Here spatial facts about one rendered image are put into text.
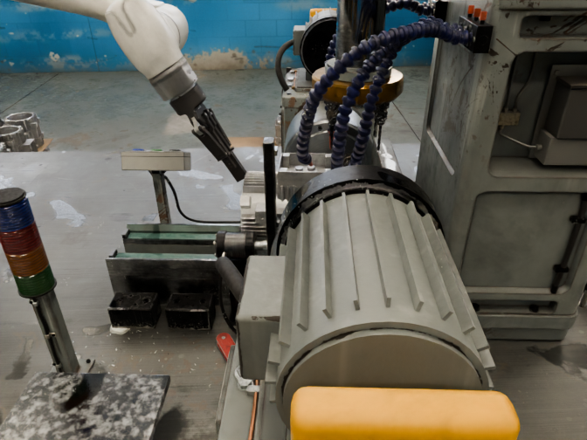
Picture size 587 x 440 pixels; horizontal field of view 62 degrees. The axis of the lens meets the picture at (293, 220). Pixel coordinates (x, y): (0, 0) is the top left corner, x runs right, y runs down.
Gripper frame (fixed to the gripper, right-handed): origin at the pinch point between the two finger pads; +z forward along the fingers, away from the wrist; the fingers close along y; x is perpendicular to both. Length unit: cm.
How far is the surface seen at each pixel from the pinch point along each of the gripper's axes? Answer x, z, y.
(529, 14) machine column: -62, -7, -24
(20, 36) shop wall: 332, -115, 519
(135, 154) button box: 26.2, -11.5, 13.9
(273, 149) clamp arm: -16.1, -5.9, -20.8
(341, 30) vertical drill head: -35.8, -15.8, -8.8
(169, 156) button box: 18.8, -6.6, 13.5
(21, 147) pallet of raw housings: 168, -22, 163
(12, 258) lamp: 27, -17, -39
